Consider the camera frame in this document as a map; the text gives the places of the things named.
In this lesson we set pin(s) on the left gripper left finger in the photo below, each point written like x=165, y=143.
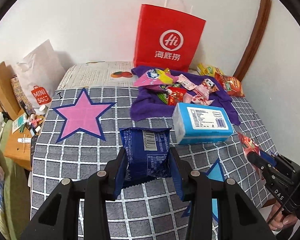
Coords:
x=120, y=174

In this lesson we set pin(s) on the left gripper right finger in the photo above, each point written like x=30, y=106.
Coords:
x=176, y=169

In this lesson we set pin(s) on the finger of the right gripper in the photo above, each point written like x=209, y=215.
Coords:
x=268, y=156
x=254, y=158

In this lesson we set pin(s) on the white red snack packet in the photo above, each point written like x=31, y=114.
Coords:
x=249, y=146

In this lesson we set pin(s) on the dark blue snack packet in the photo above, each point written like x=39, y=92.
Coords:
x=148, y=154

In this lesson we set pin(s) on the pink peach snack packet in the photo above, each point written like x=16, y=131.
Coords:
x=187, y=98

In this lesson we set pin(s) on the red candy packet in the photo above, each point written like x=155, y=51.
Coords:
x=175, y=95

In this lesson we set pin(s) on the panda pink snack packet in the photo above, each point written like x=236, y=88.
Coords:
x=206, y=88

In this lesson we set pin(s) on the pale pink nougat packet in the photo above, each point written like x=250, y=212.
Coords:
x=186, y=83

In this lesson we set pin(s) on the pink yellow snack bag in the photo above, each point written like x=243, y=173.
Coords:
x=156, y=79

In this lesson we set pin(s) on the strawberry white snack packet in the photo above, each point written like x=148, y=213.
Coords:
x=201, y=100

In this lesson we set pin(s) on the green snack packet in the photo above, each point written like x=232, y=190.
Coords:
x=163, y=97

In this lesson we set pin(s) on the person right hand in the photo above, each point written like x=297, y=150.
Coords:
x=279, y=222

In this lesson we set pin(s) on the blue star sticker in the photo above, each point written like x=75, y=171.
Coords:
x=202, y=190

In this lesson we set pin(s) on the blue tissue box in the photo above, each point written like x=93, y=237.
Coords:
x=198, y=124

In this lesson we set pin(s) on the checkered grey tablecloth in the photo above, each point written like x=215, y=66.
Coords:
x=151, y=210

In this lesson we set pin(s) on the pink star sticker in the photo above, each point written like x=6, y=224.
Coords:
x=82, y=116

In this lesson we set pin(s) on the purple towel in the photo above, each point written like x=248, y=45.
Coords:
x=148, y=105

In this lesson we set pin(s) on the orange chips bag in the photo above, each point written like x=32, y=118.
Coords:
x=230, y=84

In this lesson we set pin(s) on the fruit print white cloth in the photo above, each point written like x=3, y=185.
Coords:
x=98, y=74

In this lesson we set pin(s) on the yellow chips bag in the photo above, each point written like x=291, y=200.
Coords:
x=209, y=70

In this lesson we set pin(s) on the white Miniso plastic bag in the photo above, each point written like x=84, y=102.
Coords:
x=39, y=74

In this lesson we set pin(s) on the red paper shopping bag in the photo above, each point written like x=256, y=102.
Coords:
x=166, y=38

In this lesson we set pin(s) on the wooden bedside furniture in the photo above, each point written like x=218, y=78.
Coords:
x=8, y=102

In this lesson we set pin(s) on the brown wooden door frame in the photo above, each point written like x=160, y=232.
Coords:
x=255, y=39

